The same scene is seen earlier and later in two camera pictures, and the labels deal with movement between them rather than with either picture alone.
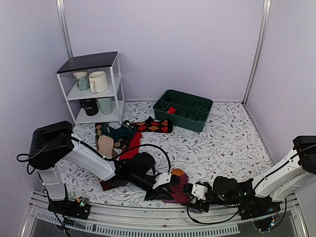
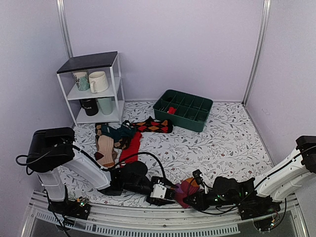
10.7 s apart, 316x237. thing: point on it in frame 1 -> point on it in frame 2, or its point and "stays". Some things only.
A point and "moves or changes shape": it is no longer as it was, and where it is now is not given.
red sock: [131, 153] stays
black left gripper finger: [175, 179] -> [170, 194]
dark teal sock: [127, 130] stays
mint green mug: [106, 105] stays
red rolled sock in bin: [172, 110] stays
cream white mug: [98, 82] stays
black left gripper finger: [164, 193] -> [159, 201]
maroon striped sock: [178, 196] moves or changes shape
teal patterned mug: [82, 80] stays
